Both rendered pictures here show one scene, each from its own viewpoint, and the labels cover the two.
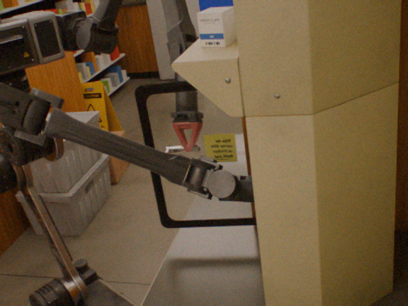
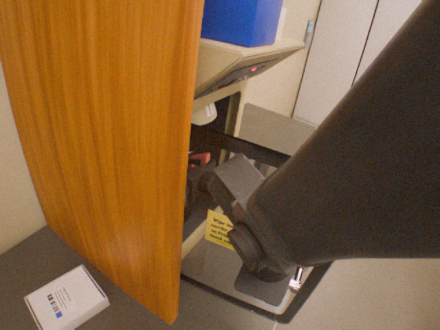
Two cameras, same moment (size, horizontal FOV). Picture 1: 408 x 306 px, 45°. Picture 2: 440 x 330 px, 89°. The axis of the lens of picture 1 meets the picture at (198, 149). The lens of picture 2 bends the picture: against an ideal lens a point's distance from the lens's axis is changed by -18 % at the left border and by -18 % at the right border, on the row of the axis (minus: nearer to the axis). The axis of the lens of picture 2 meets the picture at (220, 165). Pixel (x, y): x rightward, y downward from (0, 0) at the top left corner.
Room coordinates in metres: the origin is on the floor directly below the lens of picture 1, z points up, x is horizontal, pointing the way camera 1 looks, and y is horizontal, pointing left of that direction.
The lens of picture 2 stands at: (1.41, -0.05, 1.56)
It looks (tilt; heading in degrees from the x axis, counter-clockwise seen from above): 33 degrees down; 187
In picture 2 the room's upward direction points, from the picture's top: 9 degrees clockwise
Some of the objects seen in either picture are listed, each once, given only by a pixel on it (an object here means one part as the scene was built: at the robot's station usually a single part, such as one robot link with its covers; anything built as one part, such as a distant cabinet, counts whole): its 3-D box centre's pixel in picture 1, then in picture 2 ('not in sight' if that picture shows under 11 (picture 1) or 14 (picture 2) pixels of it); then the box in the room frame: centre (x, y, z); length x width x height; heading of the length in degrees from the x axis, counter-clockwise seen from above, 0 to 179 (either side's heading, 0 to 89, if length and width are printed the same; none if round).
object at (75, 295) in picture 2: not in sight; (67, 302); (1.21, -0.37, 0.96); 0.16 x 0.12 x 0.04; 150
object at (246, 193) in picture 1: (258, 189); not in sight; (0.92, -0.12, 1.18); 0.10 x 0.07 x 0.07; 163
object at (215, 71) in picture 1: (227, 63); (247, 65); (0.93, -0.08, 1.46); 0.32 x 0.11 x 0.10; 161
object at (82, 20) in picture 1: (82, 31); not in sight; (1.64, 0.32, 1.45); 0.09 x 0.08 x 0.12; 131
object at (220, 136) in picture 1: (207, 157); (242, 246); (1.09, -0.02, 1.19); 0.30 x 0.01 x 0.40; 78
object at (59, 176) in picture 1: (58, 150); not in sight; (3.02, 0.92, 0.49); 0.60 x 0.42 x 0.33; 161
